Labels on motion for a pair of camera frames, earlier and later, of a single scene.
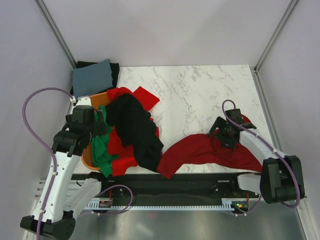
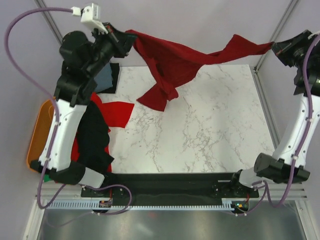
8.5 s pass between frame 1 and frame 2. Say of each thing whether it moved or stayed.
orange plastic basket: moved
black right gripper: moved
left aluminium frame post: stayed
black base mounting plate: stayed
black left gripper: moved
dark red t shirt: moved
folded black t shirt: stayed
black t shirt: moved
